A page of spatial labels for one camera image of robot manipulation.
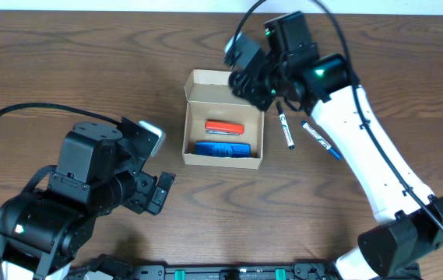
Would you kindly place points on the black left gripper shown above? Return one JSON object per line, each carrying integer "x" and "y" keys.
{"x": 145, "y": 190}

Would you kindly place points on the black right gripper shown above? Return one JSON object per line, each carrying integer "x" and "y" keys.
{"x": 253, "y": 87}

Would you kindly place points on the red stapler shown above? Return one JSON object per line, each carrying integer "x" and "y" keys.
{"x": 224, "y": 128}

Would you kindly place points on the blue plastic holder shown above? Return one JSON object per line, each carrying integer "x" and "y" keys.
{"x": 223, "y": 149}

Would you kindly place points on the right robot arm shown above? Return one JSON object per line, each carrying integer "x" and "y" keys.
{"x": 409, "y": 215}

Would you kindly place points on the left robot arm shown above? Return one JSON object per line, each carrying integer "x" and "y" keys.
{"x": 98, "y": 170}

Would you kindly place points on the black whiteboard marker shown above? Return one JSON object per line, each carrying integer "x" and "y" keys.
{"x": 285, "y": 126}

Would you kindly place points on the open cardboard box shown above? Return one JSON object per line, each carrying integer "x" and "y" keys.
{"x": 209, "y": 98}

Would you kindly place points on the blue whiteboard marker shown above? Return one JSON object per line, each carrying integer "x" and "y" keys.
{"x": 326, "y": 145}

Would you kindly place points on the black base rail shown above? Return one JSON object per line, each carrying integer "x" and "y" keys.
{"x": 107, "y": 267}

